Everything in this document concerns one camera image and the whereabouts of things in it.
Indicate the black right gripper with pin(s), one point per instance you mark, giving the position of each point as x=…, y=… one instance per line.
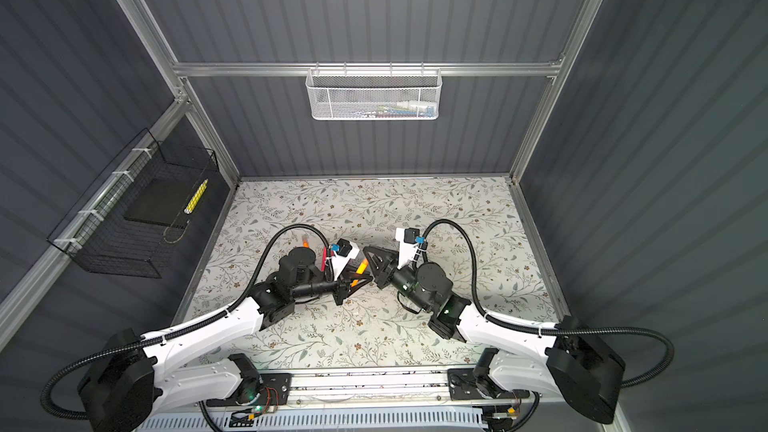
x=387, y=268

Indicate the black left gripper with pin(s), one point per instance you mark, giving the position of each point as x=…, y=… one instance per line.
x=344, y=285

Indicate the yellow highlighter pen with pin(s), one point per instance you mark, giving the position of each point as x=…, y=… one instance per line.
x=360, y=271

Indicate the pink highlighter pen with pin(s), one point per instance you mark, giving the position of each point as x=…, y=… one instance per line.
x=324, y=259

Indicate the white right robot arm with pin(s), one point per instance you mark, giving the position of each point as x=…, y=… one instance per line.
x=519, y=355

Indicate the items in white basket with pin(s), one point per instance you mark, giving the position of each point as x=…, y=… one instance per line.
x=399, y=110

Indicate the yellow highlighter in basket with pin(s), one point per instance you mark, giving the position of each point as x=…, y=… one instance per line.
x=196, y=197

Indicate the black pad in basket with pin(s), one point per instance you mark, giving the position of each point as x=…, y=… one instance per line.
x=161, y=203

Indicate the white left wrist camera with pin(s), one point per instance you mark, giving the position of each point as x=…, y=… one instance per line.
x=342, y=252

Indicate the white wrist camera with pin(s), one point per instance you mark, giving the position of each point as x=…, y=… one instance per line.
x=410, y=241
x=342, y=252

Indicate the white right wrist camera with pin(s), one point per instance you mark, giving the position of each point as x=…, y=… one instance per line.
x=410, y=241

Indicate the white wire mesh basket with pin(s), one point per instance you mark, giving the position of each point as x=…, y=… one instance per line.
x=335, y=97

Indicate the black wire mesh basket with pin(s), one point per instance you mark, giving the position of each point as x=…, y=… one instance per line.
x=133, y=224

